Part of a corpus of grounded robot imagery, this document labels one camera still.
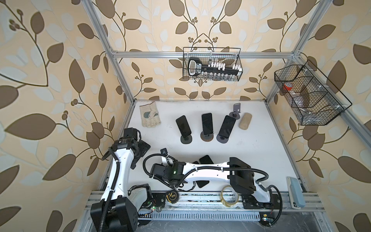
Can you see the back wire basket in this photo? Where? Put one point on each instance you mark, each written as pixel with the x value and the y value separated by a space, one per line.
pixel 227 55

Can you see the black tool in basket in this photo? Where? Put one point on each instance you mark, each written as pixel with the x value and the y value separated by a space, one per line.
pixel 195 68

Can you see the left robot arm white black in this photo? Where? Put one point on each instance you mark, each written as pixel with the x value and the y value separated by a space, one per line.
pixel 117 210

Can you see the wire basket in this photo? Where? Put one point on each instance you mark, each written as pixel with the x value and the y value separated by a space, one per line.
pixel 227 55
pixel 315 99

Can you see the lilac back right stand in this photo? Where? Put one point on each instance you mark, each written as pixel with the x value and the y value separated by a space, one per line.
pixel 222 139

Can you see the beige oval sponge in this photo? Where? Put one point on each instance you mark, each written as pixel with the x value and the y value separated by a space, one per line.
pixel 245 121

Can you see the back right black phone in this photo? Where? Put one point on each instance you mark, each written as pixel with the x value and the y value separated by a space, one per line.
pixel 227 127

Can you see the black yellow tape measure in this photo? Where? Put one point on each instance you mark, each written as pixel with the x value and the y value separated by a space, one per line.
pixel 172 196

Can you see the black phone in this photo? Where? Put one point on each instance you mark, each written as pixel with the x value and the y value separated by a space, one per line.
pixel 227 127
pixel 207 123
pixel 183 126

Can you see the grey blue device on rail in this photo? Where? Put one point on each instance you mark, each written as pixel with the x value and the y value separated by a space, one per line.
pixel 295 194

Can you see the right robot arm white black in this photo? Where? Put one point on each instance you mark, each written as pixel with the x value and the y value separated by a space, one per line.
pixel 238 175

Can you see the back middle black phone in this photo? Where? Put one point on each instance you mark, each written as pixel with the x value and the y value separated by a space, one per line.
pixel 207 123

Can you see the clear tape roll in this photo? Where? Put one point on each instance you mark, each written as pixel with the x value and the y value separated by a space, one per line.
pixel 228 196

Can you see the back left black phone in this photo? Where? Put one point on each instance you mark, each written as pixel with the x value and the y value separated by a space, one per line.
pixel 183 126

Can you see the aluminium front rail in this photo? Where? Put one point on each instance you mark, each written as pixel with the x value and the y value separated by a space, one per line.
pixel 211 200

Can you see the phone with green case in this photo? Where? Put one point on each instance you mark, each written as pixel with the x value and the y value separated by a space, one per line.
pixel 204 160

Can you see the beige work glove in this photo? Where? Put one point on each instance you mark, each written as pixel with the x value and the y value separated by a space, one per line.
pixel 150 115

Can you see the right wire basket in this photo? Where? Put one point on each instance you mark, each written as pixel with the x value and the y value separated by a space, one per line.
pixel 315 99

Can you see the grey phone stand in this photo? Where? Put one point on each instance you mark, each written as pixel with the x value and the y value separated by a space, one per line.
pixel 164 152

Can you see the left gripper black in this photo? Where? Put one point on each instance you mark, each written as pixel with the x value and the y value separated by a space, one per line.
pixel 143 146

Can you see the phone with purple case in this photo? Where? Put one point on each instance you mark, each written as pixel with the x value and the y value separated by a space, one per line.
pixel 202 184

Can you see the dark grey back stand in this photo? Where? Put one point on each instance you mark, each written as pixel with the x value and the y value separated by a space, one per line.
pixel 186 140

